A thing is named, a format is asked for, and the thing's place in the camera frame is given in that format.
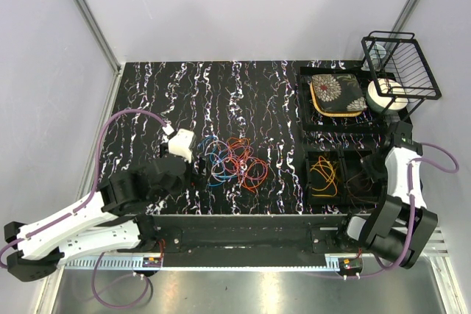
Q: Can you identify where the blue cable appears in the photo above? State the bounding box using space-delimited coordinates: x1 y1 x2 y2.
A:
196 135 236 187

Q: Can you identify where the brown cable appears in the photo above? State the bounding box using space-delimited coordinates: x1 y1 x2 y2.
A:
345 170 380 207

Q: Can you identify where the yellow cable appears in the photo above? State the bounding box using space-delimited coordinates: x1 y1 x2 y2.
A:
309 155 339 198

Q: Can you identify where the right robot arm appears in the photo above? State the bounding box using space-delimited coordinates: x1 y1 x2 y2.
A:
334 121 438 268

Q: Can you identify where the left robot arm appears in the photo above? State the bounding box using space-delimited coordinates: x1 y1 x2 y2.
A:
1 154 208 282

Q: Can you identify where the black bin middle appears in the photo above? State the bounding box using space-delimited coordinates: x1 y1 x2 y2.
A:
343 149 383 207

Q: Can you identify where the black bin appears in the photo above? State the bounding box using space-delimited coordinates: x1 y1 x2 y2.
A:
343 149 383 207
304 150 346 206

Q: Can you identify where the black tray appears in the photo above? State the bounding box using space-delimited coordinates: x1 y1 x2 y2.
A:
297 66 395 134

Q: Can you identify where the black bin left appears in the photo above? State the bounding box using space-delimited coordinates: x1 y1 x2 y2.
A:
304 150 346 206

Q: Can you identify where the white plate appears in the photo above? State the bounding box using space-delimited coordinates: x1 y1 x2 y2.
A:
366 78 408 114

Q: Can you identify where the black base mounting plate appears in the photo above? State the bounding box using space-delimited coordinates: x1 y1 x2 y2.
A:
116 213 391 254

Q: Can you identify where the black marble pattern mat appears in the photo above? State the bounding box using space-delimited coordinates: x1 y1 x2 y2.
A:
100 61 380 215

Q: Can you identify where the floral black cushion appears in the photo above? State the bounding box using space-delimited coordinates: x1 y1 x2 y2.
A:
309 74 367 118

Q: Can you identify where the white cup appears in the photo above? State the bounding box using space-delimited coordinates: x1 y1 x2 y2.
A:
369 44 387 71

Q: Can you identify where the white cable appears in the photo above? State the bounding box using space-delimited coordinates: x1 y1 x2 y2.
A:
204 144 229 182

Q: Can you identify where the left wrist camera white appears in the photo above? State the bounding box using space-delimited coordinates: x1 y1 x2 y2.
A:
163 124 196 163

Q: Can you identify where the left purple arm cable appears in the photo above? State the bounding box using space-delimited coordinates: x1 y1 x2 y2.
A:
0 108 170 308

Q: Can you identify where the black wire dish rack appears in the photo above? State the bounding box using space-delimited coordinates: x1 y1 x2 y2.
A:
361 30 442 121

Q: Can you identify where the aluminium rail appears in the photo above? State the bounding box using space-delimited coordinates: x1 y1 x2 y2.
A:
54 227 450 273

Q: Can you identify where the left aluminium frame post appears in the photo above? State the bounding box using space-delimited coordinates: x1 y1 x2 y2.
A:
51 0 124 76

